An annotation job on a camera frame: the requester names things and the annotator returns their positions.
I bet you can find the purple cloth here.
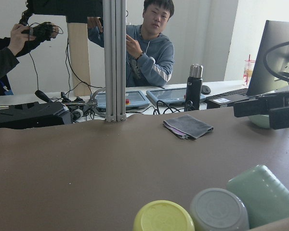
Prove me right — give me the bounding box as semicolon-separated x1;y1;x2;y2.
163;123;188;139

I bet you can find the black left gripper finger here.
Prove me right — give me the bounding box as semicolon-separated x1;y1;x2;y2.
233;96;271;117

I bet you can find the black monitor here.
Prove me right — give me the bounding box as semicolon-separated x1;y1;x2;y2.
247;20;289;96

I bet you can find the black computer mouse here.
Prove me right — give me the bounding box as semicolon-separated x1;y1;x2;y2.
201;85;211;95

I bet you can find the blue teach pendant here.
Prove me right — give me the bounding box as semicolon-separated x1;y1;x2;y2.
145;87;207;107
95;90;150;112

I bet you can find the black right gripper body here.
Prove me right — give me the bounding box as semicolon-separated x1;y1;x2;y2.
268;91;289;129

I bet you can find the black thermos bottle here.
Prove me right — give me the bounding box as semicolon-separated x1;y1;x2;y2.
184;64;203;112

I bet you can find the grey folded cloth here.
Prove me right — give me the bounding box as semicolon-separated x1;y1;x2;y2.
163;115;213;139

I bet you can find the seated person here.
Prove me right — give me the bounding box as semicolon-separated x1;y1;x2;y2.
86;0;175;88

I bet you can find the wooden plank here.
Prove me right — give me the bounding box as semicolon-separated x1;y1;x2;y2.
67;23;91;96

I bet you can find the aluminium frame post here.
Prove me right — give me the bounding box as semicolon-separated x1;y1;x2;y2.
103;0;126;122

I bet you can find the grey cup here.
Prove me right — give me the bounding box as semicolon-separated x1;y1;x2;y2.
190;188;250;231

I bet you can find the green bowl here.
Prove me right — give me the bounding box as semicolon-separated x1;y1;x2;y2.
248;115;270;128

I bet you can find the black keyboard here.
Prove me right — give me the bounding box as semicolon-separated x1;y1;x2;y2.
205;88;252;104

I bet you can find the yellow cup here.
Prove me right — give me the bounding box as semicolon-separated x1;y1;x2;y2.
133;200;195;231

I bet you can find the drink cup with straw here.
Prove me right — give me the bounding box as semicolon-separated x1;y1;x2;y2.
243;54;255;86

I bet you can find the green cup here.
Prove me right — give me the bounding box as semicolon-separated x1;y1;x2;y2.
226;165;289;228

